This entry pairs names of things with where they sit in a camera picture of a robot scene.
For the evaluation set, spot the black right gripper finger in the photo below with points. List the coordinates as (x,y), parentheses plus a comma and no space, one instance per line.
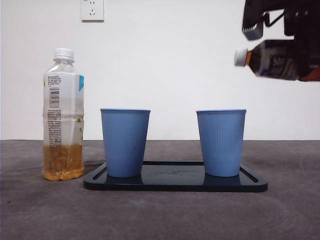
(306,50)

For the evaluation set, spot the white wall socket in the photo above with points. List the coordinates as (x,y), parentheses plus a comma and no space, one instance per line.
(92,11)

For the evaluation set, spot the dark teal flat tray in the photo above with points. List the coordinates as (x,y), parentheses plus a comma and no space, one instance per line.
(172,183)

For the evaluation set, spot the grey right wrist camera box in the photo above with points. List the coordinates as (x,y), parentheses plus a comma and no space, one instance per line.
(252,20)

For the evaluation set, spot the pale tea bottle white label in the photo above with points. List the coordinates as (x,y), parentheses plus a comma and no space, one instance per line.
(62,112)

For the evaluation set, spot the dark oolong tea bottle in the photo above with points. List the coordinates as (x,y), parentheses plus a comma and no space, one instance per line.
(272,61)

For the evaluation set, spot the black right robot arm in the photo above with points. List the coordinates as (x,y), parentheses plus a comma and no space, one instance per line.
(302,15)

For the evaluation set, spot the light blue ribbed cup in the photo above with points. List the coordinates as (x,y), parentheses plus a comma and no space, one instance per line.
(124,142)
(221,142)

